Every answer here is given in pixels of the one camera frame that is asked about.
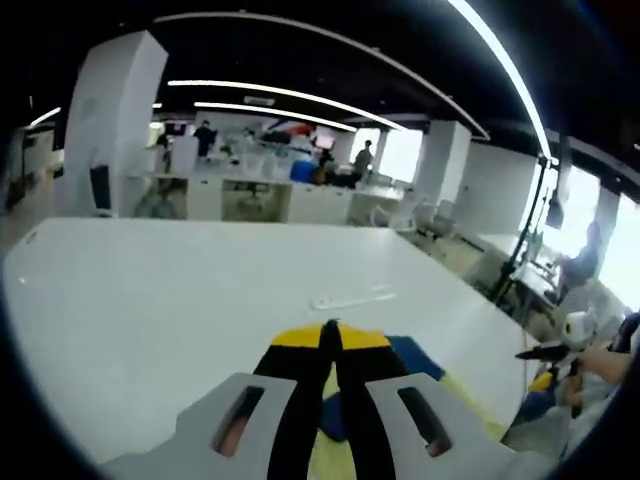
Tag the white square pillar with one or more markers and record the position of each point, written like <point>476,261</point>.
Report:
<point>110,125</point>

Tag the black hanging monitor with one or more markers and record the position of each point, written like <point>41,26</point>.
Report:
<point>555,215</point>

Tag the group of white office chairs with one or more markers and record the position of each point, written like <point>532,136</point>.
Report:
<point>425,215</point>

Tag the person's right hand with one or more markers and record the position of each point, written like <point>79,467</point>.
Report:
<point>605,365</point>

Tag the white cabinet row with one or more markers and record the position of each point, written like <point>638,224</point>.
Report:
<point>320,205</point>

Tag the short ceiling light strip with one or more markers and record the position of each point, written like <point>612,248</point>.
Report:
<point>45,116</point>

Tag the white window pillar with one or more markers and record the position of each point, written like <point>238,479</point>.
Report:
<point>442,160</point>

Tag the cluttered white desk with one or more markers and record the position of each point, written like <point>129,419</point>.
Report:
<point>530,285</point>

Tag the white tall box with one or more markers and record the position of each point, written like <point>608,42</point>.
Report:
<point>185,156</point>

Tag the black bin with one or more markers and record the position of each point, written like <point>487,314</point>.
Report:
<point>100,187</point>

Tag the black stand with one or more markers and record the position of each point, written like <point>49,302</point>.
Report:
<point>509,270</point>

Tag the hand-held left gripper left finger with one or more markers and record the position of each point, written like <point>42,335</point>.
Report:
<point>295,400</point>

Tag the blue barrel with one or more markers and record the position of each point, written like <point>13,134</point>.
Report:
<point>301,171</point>

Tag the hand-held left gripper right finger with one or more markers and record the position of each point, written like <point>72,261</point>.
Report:
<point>370,400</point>

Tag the person's blue jeans legs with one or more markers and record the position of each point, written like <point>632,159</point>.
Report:
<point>532,407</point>

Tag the yellow black blue garment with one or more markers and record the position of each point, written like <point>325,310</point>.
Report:
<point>415,357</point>

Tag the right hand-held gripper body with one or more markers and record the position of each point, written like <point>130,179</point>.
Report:
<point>577,327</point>

